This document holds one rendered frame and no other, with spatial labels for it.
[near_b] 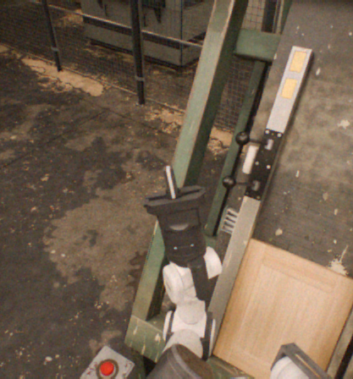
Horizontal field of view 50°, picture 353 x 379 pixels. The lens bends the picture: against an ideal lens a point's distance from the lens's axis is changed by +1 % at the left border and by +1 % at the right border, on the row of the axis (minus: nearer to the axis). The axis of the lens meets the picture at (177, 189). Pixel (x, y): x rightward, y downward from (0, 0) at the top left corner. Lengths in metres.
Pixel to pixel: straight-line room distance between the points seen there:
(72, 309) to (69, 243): 0.55
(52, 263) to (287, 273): 1.94
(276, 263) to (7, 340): 1.79
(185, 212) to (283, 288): 0.52
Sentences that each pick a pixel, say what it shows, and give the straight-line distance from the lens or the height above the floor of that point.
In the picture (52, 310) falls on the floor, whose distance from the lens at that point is 2.57.
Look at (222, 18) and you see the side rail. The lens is 1.18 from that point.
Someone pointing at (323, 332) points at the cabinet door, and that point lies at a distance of 1.21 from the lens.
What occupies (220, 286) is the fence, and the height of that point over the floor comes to 1.10.
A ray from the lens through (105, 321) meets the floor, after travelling 2.45.
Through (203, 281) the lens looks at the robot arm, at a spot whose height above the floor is 1.43.
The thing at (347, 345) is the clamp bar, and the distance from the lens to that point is 1.15.
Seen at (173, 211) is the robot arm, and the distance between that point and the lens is 0.74.
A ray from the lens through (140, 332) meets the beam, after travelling 1.40.
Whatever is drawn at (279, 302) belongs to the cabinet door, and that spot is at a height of 1.11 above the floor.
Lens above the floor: 2.09
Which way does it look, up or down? 41 degrees down
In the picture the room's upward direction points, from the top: straight up
